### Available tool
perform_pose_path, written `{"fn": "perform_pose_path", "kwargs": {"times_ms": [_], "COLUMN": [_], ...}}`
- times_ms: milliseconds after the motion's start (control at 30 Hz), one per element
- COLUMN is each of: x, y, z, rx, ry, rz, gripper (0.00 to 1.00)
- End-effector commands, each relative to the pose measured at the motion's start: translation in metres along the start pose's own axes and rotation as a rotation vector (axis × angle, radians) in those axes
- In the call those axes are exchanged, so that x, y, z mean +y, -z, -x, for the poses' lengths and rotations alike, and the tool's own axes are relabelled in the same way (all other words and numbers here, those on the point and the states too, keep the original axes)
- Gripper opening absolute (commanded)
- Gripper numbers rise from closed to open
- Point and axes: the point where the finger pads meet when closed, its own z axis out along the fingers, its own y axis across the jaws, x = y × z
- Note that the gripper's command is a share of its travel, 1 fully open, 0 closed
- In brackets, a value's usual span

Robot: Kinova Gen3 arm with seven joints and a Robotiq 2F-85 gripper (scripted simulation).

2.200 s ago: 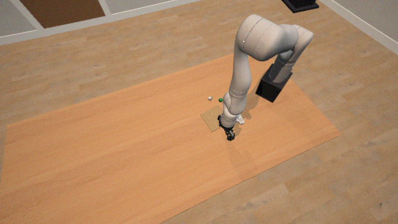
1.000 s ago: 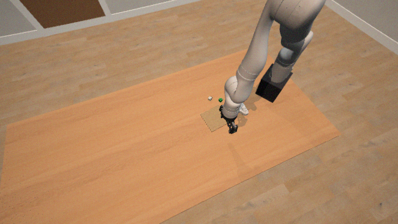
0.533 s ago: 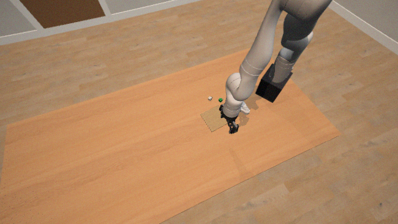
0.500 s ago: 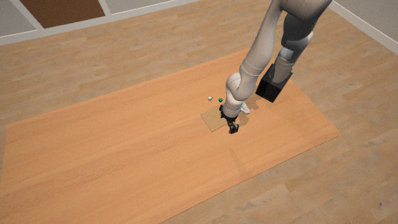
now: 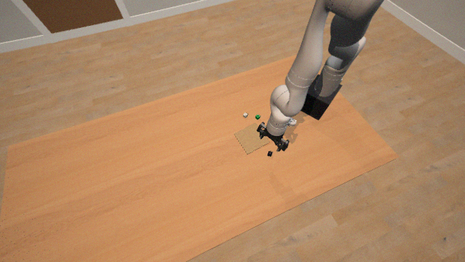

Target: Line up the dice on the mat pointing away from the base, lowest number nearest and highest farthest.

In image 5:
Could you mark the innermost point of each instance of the tan square mat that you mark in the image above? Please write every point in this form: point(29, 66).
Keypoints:
point(249, 138)

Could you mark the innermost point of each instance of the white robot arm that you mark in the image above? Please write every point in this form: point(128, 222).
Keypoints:
point(349, 40)

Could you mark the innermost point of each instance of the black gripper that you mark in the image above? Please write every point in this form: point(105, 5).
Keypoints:
point(277, 139)

